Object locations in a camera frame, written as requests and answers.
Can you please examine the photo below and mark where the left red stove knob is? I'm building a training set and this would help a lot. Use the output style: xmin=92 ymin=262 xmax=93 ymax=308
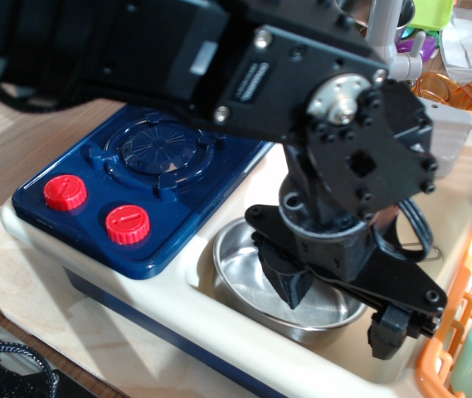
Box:
xmin=43 ymin=174 xmax=88 ymax=211

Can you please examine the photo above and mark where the black braided cable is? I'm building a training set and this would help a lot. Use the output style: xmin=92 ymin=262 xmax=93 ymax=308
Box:
xmin=0 ymin=342 xmax=61 ymax=398

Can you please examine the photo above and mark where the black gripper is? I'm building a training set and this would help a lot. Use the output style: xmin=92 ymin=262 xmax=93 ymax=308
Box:
xmin=245 ymin=194 xmax=447 ymax=360

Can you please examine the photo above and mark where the orange translucent plastic toy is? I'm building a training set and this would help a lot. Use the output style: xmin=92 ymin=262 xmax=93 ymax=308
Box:
xmin=412 ymin=72 xmax=472 ymax=116

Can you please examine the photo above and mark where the lime green plastic container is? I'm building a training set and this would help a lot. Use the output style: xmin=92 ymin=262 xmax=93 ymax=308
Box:
xmin=408 ymin=0 xmax=455 ymax=31

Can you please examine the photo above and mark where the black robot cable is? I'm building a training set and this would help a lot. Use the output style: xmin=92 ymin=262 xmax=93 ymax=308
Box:
xmin=374 ymin=198 xmax=434 ymax=262

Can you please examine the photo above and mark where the grey toy faucet base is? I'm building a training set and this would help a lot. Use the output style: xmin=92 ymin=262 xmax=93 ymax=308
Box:
xmin=363 ymin=0 xmax=472 ymax=178

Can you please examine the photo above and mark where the dark blue toy stove top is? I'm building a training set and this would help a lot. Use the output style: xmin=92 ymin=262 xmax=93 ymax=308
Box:
xmin=12 ymin=105 xmax=270 ymax=279

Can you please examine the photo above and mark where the right red stove knob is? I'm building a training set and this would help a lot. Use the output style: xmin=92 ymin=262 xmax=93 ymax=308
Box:
xmin=105 ymin=204 xmax=151 ymax=245

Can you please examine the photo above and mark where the orange plastic dish rack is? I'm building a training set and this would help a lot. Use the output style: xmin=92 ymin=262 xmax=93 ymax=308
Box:
xmin=416 ymin=234 xmax=472 ymax=397

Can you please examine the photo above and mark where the cream toy kitchen sink unit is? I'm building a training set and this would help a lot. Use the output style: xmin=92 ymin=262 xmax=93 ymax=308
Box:
xmin=2 ymin=132 xmax=472 ymax=397

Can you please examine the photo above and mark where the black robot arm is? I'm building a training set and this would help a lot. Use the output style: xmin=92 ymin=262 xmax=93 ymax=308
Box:
xmin=0 ymin=1 xmax=447 ymax=359

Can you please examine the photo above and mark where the red stove knob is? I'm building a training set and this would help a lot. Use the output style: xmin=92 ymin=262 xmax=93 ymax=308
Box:
xmin=105 ymin=204 xmax=151 ymax=245
xmin=43 ymin=174 xmax=88 ymax=211

